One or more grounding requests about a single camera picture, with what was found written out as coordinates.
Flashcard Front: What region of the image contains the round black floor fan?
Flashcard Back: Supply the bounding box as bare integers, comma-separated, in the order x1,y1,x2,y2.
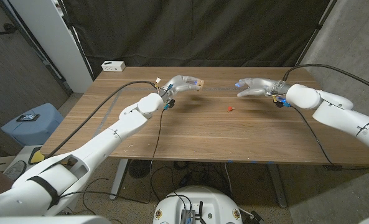
128,159,153,179

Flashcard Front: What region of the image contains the black door handle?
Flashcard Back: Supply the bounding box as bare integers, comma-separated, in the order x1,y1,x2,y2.
0,23,19,35

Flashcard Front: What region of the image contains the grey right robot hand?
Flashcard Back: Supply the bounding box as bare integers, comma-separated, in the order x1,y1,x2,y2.
235,77,286,98

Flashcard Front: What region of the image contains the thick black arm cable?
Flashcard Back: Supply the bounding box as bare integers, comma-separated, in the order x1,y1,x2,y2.
282,63,369,94
44,80,159,159

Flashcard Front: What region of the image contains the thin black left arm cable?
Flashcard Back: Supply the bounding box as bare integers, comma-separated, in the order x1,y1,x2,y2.
58,107,167,205

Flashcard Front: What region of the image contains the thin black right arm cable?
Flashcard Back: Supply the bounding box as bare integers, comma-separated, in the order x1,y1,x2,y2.
289,105,369,171

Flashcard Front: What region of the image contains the grey table leg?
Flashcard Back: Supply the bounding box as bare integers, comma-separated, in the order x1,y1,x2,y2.
266,163,288,208

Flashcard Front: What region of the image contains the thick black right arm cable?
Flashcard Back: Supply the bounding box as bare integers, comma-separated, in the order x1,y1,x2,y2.
282,63,369,94

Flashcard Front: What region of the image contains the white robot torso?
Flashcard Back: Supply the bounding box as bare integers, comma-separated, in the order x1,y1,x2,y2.
152,185,243,224

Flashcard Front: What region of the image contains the white power outlet box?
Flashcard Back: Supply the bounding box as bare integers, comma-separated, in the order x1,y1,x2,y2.
101,60,126,72

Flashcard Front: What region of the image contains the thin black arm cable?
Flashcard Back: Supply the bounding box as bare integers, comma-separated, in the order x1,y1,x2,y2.
289,105,369,171
58,107,167,205

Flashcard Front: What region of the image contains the black backdrop stand pole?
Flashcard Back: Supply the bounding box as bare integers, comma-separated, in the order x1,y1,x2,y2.
55,0,95,81
294,0,339,68

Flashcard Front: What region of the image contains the grey electronics module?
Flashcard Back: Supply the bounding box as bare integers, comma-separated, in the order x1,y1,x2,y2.
180,208,197,224

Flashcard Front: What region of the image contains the white pillar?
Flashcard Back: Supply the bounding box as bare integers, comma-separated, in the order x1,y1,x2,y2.
8,0,93,93

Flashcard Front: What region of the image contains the white table leg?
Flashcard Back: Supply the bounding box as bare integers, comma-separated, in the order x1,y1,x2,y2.
109,159,129,200

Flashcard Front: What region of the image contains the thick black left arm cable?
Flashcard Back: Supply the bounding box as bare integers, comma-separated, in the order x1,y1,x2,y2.
44,80,159,159

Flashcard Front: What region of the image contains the black wall rail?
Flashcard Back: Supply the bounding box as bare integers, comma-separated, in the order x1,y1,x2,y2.
0,0,73,95

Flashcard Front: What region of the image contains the black backdrop curtain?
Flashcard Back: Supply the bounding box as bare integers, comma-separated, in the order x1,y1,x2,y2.
61,0,331,77

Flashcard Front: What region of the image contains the blue padded stool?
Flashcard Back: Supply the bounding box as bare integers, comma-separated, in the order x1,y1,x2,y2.
0,103,65,147

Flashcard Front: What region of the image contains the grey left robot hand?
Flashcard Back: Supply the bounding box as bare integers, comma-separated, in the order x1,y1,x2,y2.
158,75,203,100

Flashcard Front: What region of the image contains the black floor cable tangle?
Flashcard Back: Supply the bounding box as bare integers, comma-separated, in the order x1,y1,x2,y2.
149,160,235,200

